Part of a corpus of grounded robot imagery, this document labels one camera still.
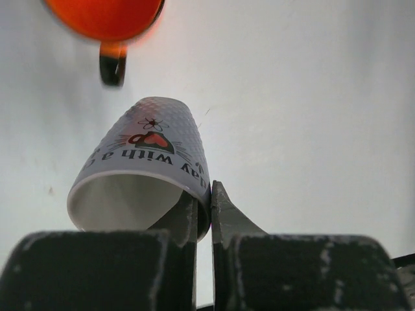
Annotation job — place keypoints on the grey mug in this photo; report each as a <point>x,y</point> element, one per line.
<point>150,157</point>

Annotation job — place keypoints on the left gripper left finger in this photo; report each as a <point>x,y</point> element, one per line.
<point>118,270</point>

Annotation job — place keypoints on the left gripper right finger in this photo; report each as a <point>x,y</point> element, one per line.
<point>255,270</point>

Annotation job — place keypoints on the orange mug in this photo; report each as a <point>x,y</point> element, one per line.
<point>113,24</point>

